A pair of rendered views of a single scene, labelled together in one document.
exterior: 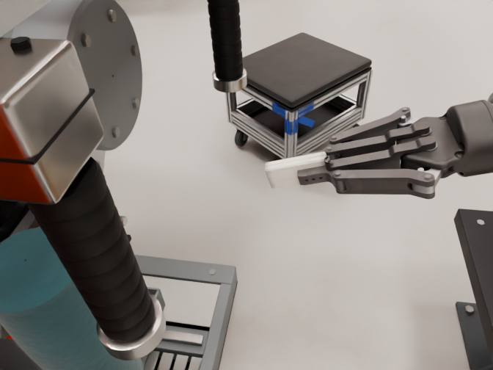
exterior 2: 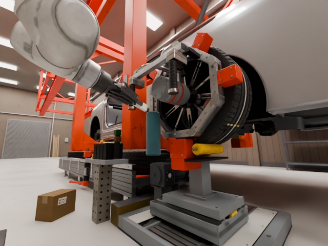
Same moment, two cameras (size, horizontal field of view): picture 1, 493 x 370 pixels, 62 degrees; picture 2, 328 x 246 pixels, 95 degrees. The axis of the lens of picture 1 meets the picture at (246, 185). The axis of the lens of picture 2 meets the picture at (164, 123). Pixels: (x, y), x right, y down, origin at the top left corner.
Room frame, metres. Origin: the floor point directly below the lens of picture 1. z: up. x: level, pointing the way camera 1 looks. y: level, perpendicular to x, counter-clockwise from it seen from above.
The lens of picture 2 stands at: (0.79, -0.52, 0.51)
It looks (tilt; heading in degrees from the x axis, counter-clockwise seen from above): 10 degrees up; 125
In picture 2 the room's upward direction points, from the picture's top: 1 degrees counter-clockwise
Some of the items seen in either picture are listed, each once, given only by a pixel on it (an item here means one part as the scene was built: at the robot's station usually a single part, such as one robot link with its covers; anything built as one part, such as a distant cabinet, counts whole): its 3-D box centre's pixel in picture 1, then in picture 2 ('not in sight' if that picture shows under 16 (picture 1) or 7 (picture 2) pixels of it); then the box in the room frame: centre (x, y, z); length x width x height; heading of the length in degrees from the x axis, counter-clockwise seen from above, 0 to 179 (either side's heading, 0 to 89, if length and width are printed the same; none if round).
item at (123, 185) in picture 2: not in sight; (114, 174); (-1.31, 1.10, 0.14); 2.47 x 0.85 x 0.27; 168
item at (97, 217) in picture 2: not in sight; (102, 190); (-0.32, 0.23, 0.21); 0.10 x 0.10 x 0.42; 78
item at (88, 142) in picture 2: not in sight; (96, 141); (-1.99, 1.16, 0.69); 0.52 x 0.17 x 0.35; 78
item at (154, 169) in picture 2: not in sight; (174, 179); (0.08, 0.64, 0.26); 0.42 x 0.18 x 0.35; 78
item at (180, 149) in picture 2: not in sight; (185, 153); (0.37, 0.32, 0.48); 0.16 x 0.12 x 0.17; 78
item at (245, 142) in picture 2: not in sight; (240, 138); (0.34, 2.76, 0.69); 0.52 x 0.17 x 0.35; 78
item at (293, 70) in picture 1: (297, 103); not in sight; (1.32, -0.21, 0.17); 0.43 x 0.36 x 0.34; 127
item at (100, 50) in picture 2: not in sight; (140, 71); (-1.77, 2.17, 2.54); 2.58 x 0.12 x 0.42; 78
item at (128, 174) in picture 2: not in sight; (89, 167); (-1.40, 0.72, 0.28); 2.47 x 0.09 x 0.22; 168
